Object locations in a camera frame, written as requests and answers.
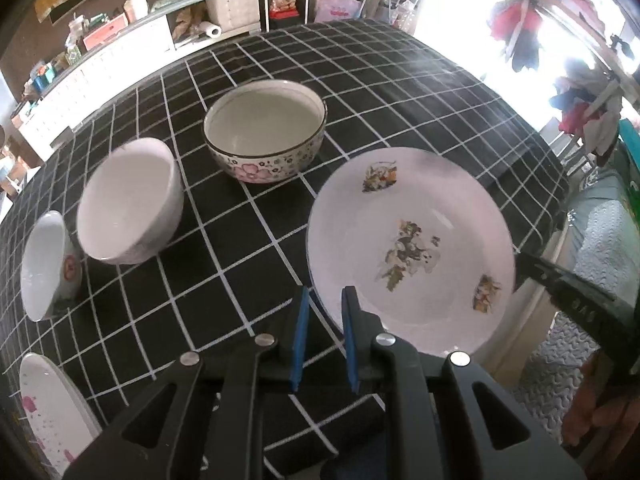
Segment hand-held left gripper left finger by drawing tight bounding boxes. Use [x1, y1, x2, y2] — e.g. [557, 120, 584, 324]
[60, 285, 321, 480]

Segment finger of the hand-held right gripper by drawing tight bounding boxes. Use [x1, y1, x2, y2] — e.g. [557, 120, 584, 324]
[515, 252, 568, 307]

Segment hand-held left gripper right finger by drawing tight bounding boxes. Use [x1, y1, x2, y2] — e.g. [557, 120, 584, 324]
[341, 285, 588, 480]

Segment white plate with floral print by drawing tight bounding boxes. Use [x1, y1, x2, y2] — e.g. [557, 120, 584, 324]
[306, 147, 516, 359]

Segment bowl with pink flowers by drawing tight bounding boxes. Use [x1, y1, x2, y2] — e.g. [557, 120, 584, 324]
[202, 79, 327, 184]

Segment person's right hand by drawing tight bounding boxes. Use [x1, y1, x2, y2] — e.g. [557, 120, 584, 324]
[562, 350, 640, 456]

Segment grey quilted cover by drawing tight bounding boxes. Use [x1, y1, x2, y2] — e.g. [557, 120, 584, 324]
[520, 170, 640, 443]

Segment black checked tablecloth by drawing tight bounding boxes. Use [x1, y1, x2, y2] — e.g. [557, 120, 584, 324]
[0, 19, 571, 480]

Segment mixed hanging clothes bundle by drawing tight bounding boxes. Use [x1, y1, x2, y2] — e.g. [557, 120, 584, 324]
[549, 60, 624, 157]

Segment plain white bowl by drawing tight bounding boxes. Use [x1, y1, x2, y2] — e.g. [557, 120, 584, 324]
[76, 137, 184, 266]

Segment red and black hanging clothes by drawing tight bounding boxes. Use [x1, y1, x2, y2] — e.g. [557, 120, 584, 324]
[487, 0, 544, 74]

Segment white plate pink speckles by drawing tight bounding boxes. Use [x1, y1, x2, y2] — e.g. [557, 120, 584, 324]
[17, 352, 103, 467]

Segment small white bowl red mark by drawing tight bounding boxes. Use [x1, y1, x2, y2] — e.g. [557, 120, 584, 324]
[20, 210, 83, 322]

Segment paper towel roll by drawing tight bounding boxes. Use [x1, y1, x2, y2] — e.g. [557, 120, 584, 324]
[191, 22, 223, 42]

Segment pink bag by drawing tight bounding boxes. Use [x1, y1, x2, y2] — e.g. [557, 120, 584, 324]
[315, 0, 362, 24]

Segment white cabinet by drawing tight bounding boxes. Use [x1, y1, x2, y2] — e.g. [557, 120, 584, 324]
[15, 0, 266, 161]

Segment pink box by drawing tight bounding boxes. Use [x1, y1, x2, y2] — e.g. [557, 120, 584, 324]
[82, 14, 129, 51]

